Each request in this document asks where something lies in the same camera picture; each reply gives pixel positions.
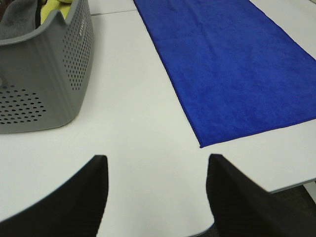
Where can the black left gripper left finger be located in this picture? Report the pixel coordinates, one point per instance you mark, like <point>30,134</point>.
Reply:
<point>75,209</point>

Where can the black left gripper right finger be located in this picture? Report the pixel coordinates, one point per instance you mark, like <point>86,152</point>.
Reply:
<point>241,208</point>

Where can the blue towel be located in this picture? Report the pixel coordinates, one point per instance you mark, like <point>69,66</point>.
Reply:
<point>236,73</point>

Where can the grey perforated plastic basket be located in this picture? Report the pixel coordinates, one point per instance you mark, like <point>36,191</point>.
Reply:
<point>44,74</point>

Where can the grey towel in basket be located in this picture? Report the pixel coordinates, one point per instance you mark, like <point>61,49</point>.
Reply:
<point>18,17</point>

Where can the yellow-green towel in basket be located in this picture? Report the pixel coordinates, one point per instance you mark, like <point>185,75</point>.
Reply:
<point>50,5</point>

